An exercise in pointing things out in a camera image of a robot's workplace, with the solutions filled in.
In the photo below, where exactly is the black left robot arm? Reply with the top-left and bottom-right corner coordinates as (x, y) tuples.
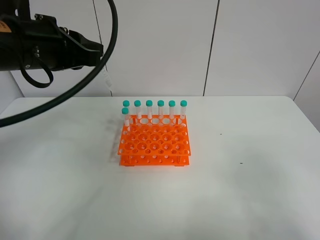
(0, 0), (104, 71)

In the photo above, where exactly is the test tube with green cap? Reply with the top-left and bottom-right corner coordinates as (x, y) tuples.
(99, 66), (112, 91)

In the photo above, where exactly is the second row tube left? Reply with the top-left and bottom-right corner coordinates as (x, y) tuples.
(121, 107), (131, 127)

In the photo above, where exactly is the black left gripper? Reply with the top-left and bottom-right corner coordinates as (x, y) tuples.
(15, 14), (104, 71)

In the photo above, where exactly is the orange test tube rack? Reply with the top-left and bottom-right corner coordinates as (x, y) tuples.
(117, 114), (192, 167)

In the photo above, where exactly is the black left camera cable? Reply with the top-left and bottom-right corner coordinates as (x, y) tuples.
(0, 0), (119, 128)

